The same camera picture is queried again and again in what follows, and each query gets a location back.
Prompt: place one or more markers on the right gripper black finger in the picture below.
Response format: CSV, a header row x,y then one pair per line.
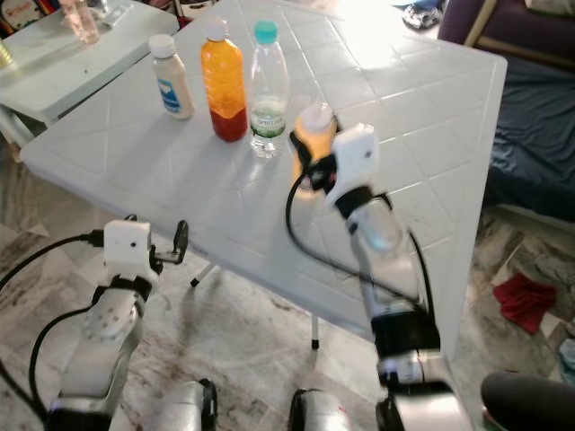
x,y
332,126
298,148

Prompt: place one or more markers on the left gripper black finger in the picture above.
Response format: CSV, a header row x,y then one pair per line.
x,y
182,240

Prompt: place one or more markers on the small orange bottle white cap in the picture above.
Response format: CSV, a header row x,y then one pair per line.
x,y
316,117

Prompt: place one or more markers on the clear water bottle teal cap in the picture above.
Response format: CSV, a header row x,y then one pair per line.
x,y
269,121

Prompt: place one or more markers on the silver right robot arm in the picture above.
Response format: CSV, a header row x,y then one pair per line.
x,y
382,242

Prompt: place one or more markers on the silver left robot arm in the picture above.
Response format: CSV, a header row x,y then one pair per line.
x,y
103,341

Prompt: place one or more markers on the large white plastic table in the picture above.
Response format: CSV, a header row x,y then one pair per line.
x,y
234,206

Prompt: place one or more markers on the tall orange juice bottle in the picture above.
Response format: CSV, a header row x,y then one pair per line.
x,y
225,90

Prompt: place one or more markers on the white mayonnaise bottle blue label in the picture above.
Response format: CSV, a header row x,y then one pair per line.
x,y
173,90

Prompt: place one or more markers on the silver left robot leg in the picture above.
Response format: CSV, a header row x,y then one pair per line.
x,y
189,409

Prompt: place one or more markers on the navy blue mattress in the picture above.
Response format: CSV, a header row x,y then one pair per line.
x,y
535,135

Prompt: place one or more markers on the purple sofa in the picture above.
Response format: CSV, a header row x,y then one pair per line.
x,y
521,36

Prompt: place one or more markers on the small white side table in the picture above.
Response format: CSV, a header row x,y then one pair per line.
x,y
54,72

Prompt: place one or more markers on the gold ribbed container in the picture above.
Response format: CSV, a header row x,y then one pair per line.
x,y
4,56

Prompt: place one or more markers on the clear glass dish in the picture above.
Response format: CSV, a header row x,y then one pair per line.
x,y
117,9

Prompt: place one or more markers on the pink plastic tumbler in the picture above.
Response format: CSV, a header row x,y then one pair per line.
x,y
81,22

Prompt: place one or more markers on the red cloth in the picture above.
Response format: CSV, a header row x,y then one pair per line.
x,y
526,301

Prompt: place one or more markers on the grey pillow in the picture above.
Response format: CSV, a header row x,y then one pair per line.
x,y
552,6

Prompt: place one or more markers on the red and white box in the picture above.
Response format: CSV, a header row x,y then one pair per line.
x,y
27,13

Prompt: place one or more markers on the black rounded object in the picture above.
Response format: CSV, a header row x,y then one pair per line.
x,y
530,404

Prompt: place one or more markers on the teal plastic item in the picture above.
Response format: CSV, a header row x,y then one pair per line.
x,y
568,364

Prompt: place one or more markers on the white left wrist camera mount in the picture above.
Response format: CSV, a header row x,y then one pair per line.
x,y
128,247

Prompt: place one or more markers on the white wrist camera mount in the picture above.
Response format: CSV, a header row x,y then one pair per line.
x,y
128,247
355,162

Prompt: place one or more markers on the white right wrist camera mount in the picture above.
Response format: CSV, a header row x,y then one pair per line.
x,y
355,162

